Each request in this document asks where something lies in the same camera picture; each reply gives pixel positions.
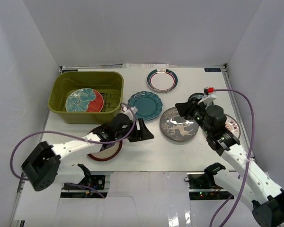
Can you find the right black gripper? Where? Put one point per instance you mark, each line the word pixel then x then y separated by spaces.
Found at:
pixel 186 109

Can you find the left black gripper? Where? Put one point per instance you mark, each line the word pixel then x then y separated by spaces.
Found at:
pixel 137 130

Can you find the grey deer pattern plate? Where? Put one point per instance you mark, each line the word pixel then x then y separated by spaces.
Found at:
pixel 176 127

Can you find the beige plate with red rim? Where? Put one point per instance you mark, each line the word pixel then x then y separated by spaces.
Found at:
pixel 107 152

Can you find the red and teal floral plate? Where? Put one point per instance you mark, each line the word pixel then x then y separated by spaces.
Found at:
pixel 84 100

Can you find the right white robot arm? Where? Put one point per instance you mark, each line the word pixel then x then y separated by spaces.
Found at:
pixel 256 190

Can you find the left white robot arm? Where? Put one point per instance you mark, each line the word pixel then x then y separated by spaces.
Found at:
pixel 47 164

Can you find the green plastic bin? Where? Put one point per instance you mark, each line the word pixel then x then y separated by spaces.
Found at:
pixel 108 83

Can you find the small green blue patterned plate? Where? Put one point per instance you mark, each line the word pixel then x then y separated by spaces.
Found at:
pixel 196 95

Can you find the teal scalloped plate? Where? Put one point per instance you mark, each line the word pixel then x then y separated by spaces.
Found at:
pixel 149 105

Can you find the white plate with teal rim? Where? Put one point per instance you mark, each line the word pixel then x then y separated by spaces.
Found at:
pixel 162 80

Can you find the white plate with orange pattern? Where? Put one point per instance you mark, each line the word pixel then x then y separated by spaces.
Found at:
pixel 232 125

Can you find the papers at back edge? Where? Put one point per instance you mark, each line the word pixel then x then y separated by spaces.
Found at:
pixel 145 65

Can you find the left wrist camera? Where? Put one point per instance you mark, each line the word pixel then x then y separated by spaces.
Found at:
pixel 129 111

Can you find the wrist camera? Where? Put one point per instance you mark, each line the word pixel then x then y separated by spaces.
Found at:
pixel 209 96
pixel 129 111

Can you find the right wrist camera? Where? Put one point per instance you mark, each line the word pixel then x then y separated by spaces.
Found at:
pixel 209 96

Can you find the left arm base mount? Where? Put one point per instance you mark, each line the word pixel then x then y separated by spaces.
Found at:
pixel 98 189

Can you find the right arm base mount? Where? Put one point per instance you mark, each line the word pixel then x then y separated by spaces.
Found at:
pixel 200 190

